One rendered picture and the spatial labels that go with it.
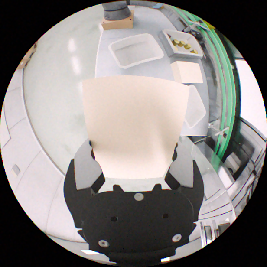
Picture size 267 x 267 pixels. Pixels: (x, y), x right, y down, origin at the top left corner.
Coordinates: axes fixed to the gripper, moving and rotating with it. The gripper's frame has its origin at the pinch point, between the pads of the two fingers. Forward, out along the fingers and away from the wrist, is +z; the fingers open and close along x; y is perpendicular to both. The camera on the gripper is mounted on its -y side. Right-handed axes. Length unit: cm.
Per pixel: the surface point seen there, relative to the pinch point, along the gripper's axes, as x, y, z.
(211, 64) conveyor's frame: 46, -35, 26
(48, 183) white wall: -247, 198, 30
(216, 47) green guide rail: 44, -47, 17
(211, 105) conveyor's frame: 56, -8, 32
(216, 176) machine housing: 52, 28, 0
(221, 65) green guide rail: 48, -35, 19
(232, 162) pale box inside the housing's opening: 86, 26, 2
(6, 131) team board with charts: -318, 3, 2
